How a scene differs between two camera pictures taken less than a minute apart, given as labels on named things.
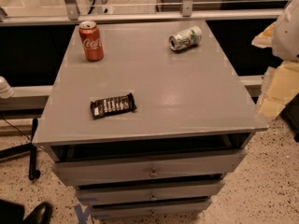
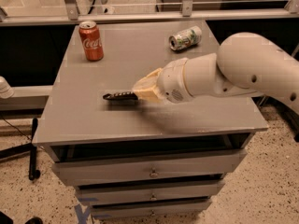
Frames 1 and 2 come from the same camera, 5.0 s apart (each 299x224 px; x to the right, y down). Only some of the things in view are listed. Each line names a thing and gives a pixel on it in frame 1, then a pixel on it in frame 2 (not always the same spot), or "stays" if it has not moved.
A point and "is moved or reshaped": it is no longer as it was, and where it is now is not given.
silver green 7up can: [186, 38] stays
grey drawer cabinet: [154, 127] stays
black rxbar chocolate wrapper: [113, 106] is moved or reshaped
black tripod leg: [34, 174] stays
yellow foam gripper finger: [263, 39] → [169, 85]
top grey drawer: [143, 168] stays
